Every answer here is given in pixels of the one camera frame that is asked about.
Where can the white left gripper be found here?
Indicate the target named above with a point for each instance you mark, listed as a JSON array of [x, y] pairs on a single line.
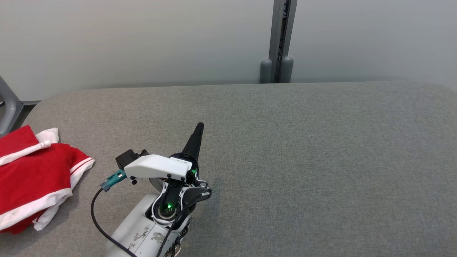
[[157, 166]]

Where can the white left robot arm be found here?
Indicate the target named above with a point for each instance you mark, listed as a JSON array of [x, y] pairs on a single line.
[[142, 228]]

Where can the grey cylindrical post foot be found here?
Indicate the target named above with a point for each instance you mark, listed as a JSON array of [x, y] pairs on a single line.
[[266, 71], [286, 69]]

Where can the red jersey white sleeves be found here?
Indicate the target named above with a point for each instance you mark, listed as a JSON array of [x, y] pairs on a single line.
[[76, 157]]

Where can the grey plastic chair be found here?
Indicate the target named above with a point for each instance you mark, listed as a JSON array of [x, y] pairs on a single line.
[[9, 107]]

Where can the grey metal wall post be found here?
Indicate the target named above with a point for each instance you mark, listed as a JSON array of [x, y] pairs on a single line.
[[282, 28]]

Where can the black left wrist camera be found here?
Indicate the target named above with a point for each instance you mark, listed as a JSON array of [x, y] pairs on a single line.
[[125, 157]]

